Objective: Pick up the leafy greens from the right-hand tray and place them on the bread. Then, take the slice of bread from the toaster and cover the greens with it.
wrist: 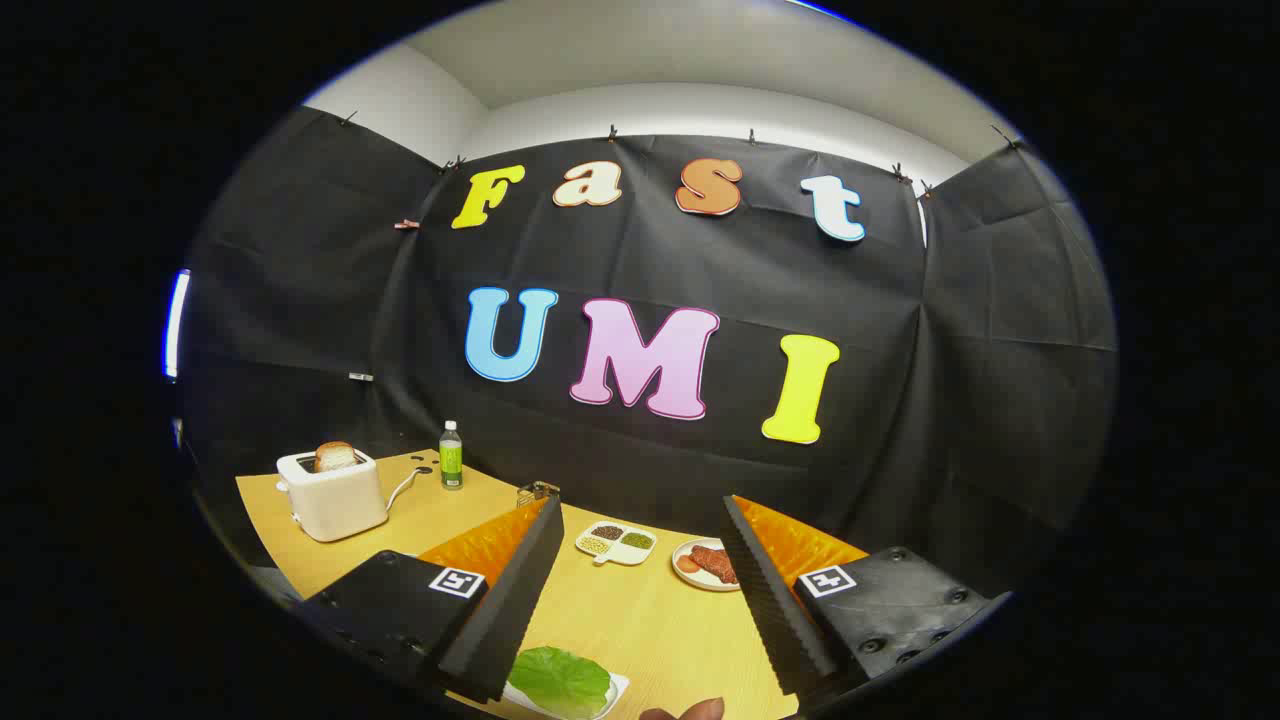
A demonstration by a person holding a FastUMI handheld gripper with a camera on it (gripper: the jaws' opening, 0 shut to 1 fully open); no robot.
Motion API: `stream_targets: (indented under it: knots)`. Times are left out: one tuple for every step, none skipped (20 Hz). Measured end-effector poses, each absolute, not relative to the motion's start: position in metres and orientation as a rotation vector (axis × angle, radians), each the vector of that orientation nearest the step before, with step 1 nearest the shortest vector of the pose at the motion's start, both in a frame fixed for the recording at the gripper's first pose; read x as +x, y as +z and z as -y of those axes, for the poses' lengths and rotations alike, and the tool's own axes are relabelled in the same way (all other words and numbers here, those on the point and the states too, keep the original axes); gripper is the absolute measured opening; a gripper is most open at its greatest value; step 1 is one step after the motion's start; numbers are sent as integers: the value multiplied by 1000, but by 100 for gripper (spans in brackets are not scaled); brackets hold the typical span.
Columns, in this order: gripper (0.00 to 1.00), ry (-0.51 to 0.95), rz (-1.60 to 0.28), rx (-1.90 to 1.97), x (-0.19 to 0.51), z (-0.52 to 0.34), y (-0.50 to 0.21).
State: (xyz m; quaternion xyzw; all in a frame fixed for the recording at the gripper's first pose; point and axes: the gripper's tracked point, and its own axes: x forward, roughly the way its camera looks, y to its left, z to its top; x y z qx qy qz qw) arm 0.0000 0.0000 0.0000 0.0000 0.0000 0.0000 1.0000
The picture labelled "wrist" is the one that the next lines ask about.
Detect bright light strip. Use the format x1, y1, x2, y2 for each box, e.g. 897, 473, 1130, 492
163, 268, 191, 381

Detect white toaster cable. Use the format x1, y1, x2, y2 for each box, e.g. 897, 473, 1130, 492
385, 466, 433, 511

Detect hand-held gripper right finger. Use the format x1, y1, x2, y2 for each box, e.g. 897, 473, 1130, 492
722, 495, 1011, 701

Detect green label water bottle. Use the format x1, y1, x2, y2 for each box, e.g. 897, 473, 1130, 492
439, 420, 465, 491

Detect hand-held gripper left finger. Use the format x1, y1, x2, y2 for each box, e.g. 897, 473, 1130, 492
300, 495, 566, 704

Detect black backdrop cloth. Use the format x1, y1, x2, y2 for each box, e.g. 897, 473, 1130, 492
180, 105, 1119, 601

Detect green lettuce leaf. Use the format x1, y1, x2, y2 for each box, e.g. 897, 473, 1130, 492
508, 646, 613, 720

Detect white square plate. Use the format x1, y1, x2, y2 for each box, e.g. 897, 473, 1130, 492
500, 672, 631, 720

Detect red meat slices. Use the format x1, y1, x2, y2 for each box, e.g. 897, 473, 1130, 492
690, 543, 739, 586

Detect white toaster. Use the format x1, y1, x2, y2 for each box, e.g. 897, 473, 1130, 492
276, 448, 389, 543

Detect white divided dish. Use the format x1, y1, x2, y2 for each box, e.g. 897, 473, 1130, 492
575, 520, 658, 567

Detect white oval meat plate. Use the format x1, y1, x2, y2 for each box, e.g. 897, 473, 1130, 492
671, 537, 743, 593

